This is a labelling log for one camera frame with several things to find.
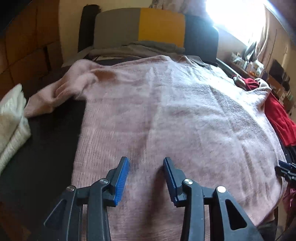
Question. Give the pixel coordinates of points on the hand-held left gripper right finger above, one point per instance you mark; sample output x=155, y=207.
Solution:
x=169, y=179

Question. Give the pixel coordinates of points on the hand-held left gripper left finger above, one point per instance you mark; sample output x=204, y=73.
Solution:
x=120, y=183

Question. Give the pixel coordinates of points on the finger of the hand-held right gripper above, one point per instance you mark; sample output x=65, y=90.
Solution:
x=285, y=165
x=283, y=172

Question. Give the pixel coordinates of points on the pink knit sweater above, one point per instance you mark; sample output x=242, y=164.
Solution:
x=185, y=115

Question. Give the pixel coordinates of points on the black garment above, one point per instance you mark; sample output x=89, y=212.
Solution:
x=289, y=150

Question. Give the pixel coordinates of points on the pink ruffled quilt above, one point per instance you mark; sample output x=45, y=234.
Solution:
x=289, y=197

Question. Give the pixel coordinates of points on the red knit sweater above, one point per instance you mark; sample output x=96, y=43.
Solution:
x=279, y=120

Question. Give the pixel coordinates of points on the black television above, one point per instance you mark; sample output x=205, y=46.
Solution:
x=276, y=69

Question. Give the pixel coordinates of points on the white knit sweater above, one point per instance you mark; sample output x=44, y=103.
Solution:
x=11, y=120

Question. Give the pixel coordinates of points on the pink patterned curtain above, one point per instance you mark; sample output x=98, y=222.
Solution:
x=180, y=5
x=266, y=39

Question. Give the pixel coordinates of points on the grey cloth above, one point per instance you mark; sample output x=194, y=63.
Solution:
x=143, y=47

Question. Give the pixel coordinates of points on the grey yellow navy cushion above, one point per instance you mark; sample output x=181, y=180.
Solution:
x=161, y=25

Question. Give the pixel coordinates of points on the bright window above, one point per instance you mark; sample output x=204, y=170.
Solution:
x=233, y=18

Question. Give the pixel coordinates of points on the black cushion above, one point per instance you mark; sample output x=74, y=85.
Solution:
x=86, y=25

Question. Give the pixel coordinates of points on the wooden wardrobe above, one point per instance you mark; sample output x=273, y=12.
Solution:
x=23, y=46

